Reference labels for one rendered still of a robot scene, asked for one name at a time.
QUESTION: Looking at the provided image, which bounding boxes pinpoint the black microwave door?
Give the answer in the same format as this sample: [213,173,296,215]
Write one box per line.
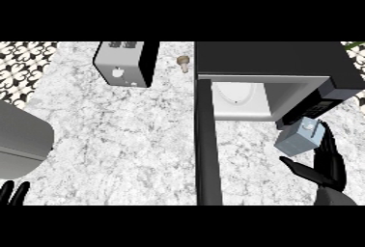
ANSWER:
[194,79,224,206]

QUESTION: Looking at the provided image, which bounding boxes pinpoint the silver toaster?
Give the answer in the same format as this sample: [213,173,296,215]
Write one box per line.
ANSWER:
[94,41,162,89]

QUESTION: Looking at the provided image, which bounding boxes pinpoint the green plant leaf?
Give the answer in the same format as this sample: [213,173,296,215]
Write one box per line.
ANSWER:
[345,41,365,51]

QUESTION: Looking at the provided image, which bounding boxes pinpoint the small tan mushroom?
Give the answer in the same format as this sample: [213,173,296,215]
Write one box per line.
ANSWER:
[176,55,191,74]

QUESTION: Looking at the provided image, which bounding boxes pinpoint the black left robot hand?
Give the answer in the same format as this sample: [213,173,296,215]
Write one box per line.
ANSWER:
[0,179,32,206]

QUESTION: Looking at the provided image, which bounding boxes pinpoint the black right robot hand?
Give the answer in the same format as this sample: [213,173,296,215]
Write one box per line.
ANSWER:
[278,119,358,206]

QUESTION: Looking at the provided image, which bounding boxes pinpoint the black microwave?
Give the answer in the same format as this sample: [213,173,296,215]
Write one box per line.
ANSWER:
[194,41,365,130]

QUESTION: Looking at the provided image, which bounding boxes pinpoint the pale blue milk carton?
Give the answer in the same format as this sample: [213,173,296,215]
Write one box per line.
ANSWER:
[274,116,327,157]

